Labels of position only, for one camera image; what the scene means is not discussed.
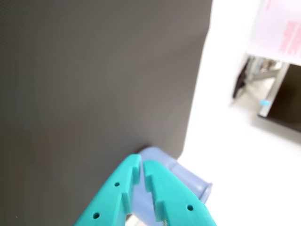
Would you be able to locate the grey metal table leg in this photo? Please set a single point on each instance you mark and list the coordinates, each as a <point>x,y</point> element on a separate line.
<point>274,87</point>

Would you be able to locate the white sheet with pink print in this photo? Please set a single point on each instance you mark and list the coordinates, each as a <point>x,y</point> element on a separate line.
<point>275,28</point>

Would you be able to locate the lavender blue plastic pot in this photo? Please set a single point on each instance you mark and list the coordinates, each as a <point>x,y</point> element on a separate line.
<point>185,179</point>

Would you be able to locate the metal frame furniture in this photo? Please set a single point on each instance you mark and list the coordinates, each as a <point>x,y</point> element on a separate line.
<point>290,99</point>

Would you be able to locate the dark grey table mat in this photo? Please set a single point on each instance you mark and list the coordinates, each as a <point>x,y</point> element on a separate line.
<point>94,82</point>

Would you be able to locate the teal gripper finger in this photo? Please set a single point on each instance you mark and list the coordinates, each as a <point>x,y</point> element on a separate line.
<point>174,195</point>
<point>110,195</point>

